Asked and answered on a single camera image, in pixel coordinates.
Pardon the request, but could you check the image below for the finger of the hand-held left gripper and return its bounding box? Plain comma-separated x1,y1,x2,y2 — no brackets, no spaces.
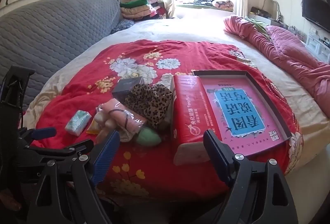
24,139,94,163
17,127,57,148

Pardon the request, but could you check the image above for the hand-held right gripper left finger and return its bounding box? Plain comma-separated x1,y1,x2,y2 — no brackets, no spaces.
27,130,121,224

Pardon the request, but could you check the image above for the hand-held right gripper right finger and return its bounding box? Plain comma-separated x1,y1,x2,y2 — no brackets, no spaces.
203,129,299,224

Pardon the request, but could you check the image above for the yellow snack packet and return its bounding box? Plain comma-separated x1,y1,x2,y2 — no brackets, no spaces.
86,121,104,135

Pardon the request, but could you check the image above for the small green tissue pack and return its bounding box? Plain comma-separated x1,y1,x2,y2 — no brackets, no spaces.
64,110,92,136

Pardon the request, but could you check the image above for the pink puff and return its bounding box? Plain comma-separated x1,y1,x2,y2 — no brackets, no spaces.
99,100,148,140

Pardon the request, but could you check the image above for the green egg-shaped sponge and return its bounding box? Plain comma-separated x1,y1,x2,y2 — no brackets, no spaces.
136,127,162,147

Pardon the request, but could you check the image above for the leopard print scrunchie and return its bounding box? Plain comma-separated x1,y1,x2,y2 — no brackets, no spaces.
125,84,173,130

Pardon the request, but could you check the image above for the pink book box tray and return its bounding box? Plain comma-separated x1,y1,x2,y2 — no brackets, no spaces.
192,70,293,157

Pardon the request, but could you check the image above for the red tissue pack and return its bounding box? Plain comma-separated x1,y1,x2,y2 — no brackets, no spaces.
171,75,225,166

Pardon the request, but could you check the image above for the red floral blanket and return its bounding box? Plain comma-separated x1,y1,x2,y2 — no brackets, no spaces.
31,40,303,204

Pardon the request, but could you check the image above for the dark blue glossy box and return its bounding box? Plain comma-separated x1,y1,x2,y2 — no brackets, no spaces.
112,78,145,106

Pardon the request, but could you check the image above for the grey quilted headboard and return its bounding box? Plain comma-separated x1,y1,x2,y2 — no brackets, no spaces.
0,0,121,113

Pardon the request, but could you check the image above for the pink quilt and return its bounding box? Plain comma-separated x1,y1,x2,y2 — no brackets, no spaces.
223,15,330,119

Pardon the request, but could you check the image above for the bed with cream sheet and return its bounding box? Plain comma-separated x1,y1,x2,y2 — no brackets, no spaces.
0,16,330,188

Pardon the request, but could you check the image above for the dark patterned pillow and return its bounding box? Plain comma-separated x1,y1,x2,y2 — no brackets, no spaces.
111,19,134,35

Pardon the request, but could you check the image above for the green cloth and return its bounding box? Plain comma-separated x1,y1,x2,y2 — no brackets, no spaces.
245,16,271,34

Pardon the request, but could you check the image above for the white drawer cabinet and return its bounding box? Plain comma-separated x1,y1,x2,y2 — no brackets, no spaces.
305,33,330,63

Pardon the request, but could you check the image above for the stack of folded clothes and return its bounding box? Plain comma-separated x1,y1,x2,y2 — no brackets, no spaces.
120,0,168,21

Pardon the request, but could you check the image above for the folded patterned blanket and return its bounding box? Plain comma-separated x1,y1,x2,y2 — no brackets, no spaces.
214,0,234,11

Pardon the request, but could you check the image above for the heart-shaped vanity mirror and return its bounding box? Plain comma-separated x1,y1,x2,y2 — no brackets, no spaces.
263,0,283,21

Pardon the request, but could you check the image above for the black wall television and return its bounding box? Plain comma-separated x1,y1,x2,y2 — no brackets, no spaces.
302,0,330,33

